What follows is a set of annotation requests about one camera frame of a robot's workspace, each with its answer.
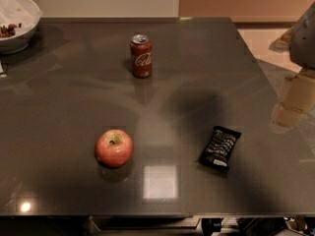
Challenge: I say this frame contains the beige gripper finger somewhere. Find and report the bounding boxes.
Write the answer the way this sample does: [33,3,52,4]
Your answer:
[269,102,303,134]

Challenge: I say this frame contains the black rxbar chocolate wrapper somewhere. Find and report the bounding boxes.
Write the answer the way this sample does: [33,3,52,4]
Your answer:
[198,126,241,170]

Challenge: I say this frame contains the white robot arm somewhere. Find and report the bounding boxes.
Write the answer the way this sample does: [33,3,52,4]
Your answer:
[270,2,315,134]

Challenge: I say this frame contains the red coke can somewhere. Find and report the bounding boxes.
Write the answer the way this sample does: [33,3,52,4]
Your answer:
[130,34,153,78]

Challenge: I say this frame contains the red apple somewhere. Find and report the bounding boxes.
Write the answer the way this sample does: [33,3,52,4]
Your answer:
[94,129,134,168]

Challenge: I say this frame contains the white bowl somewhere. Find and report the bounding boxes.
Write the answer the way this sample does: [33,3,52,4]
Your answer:
[0,0,42,54]

